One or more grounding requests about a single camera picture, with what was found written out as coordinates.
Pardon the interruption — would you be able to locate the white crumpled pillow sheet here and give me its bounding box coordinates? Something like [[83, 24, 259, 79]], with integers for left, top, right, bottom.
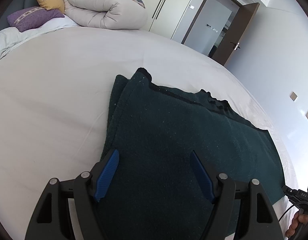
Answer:
[[0, 16, 78, 59]]

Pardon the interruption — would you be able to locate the beige rolled duvet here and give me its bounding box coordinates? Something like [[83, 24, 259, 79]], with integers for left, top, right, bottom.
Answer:
[[64, 0, 148, 30]]

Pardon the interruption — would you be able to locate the purple patterned cushion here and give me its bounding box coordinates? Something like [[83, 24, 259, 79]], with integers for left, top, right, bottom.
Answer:
[[7, 7, 64, 32]]

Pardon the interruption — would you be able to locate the cream wardrobe with black handles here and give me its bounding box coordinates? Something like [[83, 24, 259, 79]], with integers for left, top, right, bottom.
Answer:
[[124, 0, 202, 41]]

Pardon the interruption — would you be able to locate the person's right hand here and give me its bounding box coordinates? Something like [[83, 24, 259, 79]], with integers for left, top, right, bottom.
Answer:
[[285, 211, 308, 238]]

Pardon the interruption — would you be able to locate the white bed mattress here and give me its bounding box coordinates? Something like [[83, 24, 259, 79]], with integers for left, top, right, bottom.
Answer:
[[0, 27, 298, 239]]

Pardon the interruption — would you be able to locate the dark brown door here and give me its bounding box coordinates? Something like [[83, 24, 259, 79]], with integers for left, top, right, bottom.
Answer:
[[181, 0, 260, 66]]

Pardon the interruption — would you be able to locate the dark green knitted garment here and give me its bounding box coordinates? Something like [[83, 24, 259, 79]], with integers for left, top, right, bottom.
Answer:
[[100, 68, 285, 239]]

